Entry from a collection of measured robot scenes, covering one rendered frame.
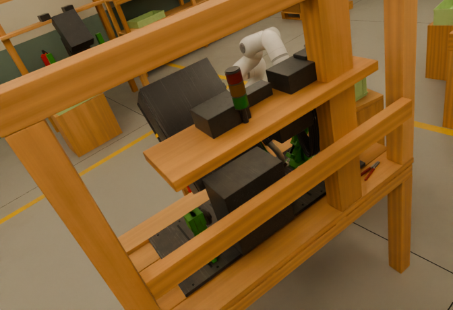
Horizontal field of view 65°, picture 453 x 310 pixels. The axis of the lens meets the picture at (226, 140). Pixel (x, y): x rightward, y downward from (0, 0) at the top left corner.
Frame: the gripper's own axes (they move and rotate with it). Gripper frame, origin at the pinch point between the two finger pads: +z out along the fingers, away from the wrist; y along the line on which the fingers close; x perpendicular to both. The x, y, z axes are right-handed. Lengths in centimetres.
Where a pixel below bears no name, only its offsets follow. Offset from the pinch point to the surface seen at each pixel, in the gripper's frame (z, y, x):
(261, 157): 11.7, 14.2, 4.3
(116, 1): -95, -367, -355
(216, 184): 34.3, 18.1, -0.4
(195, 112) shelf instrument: 26, 49, -21
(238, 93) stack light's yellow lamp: 13, 58, -14
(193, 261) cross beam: 59, 41, 13
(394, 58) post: -57, 28, 14
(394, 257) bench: -22, -62, 104
